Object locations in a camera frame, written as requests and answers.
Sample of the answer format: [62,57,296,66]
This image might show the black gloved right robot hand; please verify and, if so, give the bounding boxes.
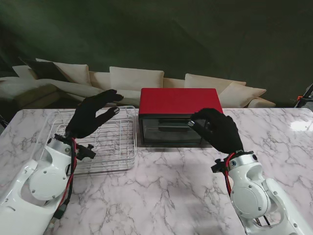
[188,108,246,154]

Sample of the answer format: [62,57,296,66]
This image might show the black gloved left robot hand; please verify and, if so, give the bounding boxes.
[65,89,125,140]

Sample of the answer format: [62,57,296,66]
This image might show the glass oven door black handle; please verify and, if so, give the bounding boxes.
[139,117,207,147]

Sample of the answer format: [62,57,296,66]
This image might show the red toaster oven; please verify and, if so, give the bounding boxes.
[138,87,225,148]

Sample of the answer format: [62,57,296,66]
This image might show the long cream sofa seat cushion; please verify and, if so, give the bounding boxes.
[0,77,105,101]

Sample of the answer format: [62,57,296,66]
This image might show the dark brown sofa cushion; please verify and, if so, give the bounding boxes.
[19,58,71,83]

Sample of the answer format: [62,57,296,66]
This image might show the beige sofa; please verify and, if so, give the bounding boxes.
[0,58,277,110]

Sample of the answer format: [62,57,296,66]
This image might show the black stand with orange clip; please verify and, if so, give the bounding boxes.
[292,83,313,108]

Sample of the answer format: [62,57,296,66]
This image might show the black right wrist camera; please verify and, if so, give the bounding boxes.
[210,158,230,174]

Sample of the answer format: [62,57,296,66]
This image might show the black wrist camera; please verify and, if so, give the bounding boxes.
[210,158,230,174]
[77,144,96,162]

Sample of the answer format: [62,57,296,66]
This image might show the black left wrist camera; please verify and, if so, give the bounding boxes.
[77,144,96,162]

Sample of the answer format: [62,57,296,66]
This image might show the white wire dish rack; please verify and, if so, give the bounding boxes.
[29,105,137,176]

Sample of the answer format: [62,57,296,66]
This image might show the red black right arm cable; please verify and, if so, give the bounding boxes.
[224,153,237,196]

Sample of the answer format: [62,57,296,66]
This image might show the red black arm cable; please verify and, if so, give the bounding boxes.
[50,137,80,226]
[224,153,237,196]

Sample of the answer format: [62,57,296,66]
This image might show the red black left arm cable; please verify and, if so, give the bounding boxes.
[50,137,80,226]

